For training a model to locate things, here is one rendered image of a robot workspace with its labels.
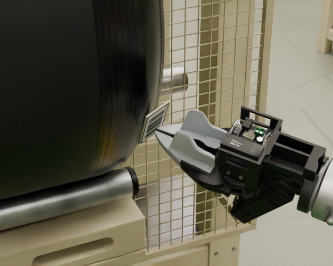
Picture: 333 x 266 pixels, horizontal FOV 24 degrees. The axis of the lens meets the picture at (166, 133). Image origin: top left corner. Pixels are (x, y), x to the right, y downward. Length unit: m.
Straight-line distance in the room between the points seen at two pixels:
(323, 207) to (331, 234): 1.60
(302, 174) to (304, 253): 1.52
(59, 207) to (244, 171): 0.29
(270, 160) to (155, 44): 0.19
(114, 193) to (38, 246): 0.13
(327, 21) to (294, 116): 0.61
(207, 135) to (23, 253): 0.30
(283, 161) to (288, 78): 2.44
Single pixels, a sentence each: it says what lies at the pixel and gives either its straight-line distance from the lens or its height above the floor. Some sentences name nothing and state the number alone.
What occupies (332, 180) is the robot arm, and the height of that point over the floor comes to 1.05.
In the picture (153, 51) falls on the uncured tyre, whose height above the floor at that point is 1.16.
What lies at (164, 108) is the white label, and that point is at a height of 1.07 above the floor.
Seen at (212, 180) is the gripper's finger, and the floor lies 1.01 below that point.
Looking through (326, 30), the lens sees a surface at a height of 0.11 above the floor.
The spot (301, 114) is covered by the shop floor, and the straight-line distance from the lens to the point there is 3.07.
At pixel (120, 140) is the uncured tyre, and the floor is 1.05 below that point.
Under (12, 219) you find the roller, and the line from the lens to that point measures 1.06.
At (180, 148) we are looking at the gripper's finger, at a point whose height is 1.04.
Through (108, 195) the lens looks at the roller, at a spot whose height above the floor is 0.90.
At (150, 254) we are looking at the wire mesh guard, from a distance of 1.87.
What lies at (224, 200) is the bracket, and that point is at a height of 0.34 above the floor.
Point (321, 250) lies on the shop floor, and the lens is 2.41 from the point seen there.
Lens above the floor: 1.55
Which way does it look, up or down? 32 degrees down
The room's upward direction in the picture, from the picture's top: straight up
